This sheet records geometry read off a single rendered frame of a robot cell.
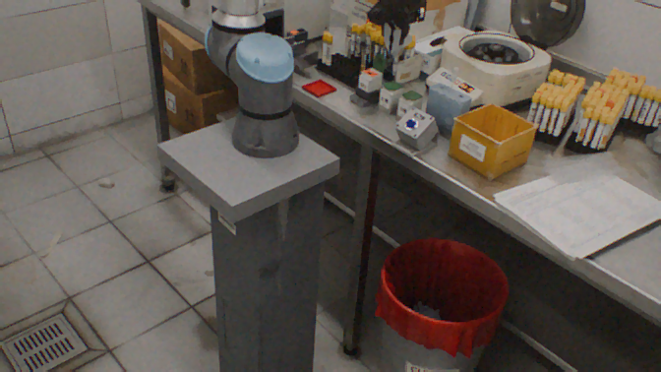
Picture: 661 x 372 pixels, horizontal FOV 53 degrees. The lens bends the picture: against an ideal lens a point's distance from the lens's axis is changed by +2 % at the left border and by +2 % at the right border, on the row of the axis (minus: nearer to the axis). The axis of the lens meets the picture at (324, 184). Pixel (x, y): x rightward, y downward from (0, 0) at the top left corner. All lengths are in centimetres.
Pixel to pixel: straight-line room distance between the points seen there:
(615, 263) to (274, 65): 76
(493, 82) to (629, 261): 59
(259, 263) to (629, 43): 113
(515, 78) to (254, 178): 76
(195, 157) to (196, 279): 109
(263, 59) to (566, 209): 70
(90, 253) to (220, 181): 136
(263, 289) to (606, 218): 78
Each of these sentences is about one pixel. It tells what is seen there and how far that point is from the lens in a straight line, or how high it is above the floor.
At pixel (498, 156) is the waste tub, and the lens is 148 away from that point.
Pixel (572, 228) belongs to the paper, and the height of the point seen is 89.
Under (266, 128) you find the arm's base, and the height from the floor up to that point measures 98.
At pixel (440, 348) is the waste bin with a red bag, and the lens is 184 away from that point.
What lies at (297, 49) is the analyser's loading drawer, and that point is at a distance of 190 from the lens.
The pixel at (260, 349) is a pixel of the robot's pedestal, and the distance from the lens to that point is 175.
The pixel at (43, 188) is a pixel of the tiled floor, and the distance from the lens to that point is 304.
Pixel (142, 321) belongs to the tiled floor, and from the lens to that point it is 235.
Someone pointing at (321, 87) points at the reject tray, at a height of 88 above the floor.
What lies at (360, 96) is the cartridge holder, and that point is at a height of 89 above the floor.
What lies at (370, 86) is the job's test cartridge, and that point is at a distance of 172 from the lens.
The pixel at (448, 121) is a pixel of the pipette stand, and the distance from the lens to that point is 164.
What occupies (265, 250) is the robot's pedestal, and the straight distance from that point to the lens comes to 152.
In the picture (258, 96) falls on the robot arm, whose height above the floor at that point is 106.
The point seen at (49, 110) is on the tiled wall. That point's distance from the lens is 327.
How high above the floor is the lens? 170
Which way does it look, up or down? 36 degrees down
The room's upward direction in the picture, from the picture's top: 4 degrees clockwise
